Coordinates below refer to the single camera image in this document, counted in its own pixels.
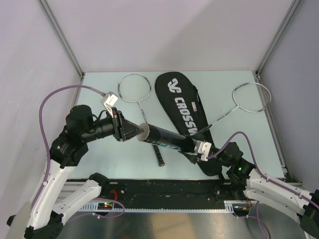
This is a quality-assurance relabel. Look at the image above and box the white slotted cable duct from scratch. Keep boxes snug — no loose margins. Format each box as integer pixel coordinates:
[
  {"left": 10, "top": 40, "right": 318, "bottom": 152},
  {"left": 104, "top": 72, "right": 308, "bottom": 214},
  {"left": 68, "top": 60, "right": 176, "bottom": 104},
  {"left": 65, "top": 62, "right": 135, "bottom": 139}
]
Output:
[{"left": 79, "top": 201, "right": 252, "bottom": 213}]

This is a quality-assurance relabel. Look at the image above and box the black shuttlecock tube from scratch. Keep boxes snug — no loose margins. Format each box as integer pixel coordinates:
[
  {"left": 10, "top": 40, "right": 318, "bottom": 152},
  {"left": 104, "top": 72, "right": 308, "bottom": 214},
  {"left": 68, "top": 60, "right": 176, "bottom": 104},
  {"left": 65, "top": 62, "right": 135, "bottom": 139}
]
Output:
[{"left": 143, "top": 124, "right": 198, "bottom": 153}]

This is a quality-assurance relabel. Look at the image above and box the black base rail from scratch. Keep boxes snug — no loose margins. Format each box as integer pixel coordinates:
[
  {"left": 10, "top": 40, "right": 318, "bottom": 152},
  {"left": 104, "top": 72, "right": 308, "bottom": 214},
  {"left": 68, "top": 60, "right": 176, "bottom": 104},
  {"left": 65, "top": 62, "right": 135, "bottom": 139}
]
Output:
[{"left": 99, "top": 179, "right": 247, "bottom": 209}]

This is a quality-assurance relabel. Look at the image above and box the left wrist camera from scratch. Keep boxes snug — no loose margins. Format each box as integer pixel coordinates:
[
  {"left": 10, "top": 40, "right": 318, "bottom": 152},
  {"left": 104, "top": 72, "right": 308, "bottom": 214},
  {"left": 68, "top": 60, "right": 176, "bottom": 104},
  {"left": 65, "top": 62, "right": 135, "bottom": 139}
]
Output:
[{"left": 101, "top": 92, "right": 119, "bottom": 117}]

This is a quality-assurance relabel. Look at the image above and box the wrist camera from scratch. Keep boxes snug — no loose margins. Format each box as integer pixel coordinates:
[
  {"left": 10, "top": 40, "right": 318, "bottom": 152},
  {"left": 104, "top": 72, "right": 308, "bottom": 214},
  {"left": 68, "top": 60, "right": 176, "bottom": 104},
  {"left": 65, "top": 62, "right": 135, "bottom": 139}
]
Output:
[
  {"left": 194, "top": 141, "right": 212, "bottom": 161},
  {"left": 101, "top": 92, "right": 119, "bottom": 117}
]

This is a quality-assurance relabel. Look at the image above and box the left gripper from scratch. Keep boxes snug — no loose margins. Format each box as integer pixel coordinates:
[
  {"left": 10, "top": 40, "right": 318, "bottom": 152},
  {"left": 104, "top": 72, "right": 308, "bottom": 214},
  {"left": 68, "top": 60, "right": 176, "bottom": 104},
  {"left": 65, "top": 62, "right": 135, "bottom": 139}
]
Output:
[{"left": 83, "top": 107, "right": 145, "bottom": 141}]

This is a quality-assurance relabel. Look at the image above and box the black racket bag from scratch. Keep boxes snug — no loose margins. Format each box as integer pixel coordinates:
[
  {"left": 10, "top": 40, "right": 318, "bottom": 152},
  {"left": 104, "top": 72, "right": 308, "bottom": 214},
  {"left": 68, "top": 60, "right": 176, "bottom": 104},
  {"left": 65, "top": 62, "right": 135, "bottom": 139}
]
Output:
[{"left": 155, "top": 71, "right": 223, "bottom": 177}]

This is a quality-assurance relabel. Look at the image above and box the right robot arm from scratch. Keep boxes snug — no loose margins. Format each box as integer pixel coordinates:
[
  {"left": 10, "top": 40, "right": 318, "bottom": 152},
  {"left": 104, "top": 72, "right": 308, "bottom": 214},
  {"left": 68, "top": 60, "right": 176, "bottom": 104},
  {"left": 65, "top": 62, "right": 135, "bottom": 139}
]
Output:
[{"left": 182, "top": 140, "right": 319, "bottom": 238}]

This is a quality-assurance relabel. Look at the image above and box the badminton racket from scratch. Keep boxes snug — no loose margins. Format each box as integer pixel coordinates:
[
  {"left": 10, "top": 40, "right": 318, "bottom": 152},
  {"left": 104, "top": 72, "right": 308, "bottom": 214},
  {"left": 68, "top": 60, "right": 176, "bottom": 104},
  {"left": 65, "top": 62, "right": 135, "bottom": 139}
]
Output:
[
  {"left": 117, "top": 73, "right": 165, "bottom": 167},
  {"left": 195, "top": 82, "right": 272, "bottom": 136}
]

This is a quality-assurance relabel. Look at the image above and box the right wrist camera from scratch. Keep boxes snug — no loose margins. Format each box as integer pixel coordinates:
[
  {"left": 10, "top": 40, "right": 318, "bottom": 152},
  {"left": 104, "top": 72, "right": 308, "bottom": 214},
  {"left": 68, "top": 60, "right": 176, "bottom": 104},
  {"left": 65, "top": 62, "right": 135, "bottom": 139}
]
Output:
[{"left": 194, "top": 141, "right": 212, "bottom": 161}]

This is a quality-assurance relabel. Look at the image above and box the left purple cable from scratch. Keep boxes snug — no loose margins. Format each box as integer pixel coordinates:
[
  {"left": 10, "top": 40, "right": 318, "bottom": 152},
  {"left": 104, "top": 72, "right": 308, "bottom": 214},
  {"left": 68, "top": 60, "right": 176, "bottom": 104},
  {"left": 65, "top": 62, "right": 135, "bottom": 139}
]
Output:
[{"left": 31, "top": 85, "right": 107, "bottom": 207}]

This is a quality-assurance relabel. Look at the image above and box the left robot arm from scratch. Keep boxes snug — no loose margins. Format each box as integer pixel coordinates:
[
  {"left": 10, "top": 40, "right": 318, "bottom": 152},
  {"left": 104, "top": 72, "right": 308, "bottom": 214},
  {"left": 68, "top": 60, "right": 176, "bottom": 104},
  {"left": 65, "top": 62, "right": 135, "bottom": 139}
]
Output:
[{"left": 7, "top": 105, "right": 143, "bottom": 239}]

